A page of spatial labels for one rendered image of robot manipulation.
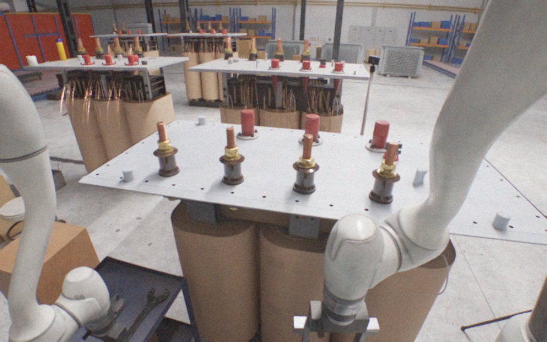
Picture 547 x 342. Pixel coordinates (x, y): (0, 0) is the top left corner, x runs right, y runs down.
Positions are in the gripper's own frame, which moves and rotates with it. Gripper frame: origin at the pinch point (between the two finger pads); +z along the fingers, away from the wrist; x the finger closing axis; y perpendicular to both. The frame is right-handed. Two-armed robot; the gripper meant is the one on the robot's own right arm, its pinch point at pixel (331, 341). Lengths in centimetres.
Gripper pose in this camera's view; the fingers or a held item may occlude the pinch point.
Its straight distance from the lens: 81.0
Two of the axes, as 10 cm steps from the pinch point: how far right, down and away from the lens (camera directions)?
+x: 10.0, 0.3, -0.2
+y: -0.3, 4.8, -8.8
